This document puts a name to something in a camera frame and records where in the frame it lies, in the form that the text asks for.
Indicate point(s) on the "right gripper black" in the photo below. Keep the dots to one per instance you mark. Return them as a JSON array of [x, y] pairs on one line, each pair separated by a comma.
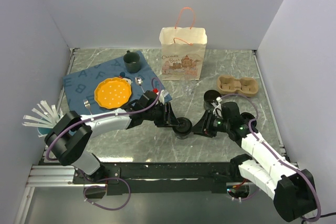
[[202, 127]]

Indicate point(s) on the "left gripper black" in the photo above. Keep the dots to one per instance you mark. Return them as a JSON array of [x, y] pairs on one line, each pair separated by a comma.
[[165, 120]]

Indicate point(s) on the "black cup lid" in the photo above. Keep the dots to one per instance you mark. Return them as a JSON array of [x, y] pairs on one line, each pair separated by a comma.
[[247, 117], [184, 127]]

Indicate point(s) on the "dark takeout cup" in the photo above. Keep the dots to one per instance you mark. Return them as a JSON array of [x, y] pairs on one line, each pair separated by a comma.
[[210, 101], [181, 135]]

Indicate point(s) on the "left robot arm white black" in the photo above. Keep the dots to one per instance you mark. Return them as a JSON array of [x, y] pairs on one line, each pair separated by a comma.
[[68, 139]]

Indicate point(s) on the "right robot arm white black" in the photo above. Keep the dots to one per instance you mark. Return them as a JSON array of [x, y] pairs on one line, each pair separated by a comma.
[[292, 190]]

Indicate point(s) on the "clear plastic cup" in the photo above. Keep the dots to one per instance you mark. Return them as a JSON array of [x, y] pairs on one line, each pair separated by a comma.
[[187, 84]]

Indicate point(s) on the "brown pulp cup carrier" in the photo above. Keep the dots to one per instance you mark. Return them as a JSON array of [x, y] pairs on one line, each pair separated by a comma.
[[247, 86]]

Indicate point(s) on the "silver spoon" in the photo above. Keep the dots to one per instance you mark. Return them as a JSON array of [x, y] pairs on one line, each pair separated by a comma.
[[139, 82]]

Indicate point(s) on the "yellow dotted plate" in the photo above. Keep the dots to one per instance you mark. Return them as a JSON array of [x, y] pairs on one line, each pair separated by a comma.
[[112, 93]]

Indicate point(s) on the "blue alphabet placemat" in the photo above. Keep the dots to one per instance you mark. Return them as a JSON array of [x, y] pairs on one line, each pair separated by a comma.
[[92, 66]]

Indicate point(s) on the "dark green mug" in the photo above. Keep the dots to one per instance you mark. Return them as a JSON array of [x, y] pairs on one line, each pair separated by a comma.
[[132, 62]]

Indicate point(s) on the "silver fork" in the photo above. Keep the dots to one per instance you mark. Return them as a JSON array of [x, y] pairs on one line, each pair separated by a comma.
[[87, 105]]

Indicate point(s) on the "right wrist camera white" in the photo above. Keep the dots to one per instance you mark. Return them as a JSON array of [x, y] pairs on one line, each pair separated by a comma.
[[217, 106]]

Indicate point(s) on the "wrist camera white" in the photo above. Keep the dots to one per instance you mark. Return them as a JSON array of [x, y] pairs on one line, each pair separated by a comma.
[[217, 106], [162, 96]]

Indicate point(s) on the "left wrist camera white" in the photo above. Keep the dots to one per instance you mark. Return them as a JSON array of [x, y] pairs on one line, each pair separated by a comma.
[[162, 96]]

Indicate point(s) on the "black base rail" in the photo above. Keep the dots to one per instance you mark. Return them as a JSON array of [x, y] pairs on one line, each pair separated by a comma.
[[164, 177]]

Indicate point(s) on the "cream paper bag orange handles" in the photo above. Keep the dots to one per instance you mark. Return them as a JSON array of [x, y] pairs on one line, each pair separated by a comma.
[[183, 50]]

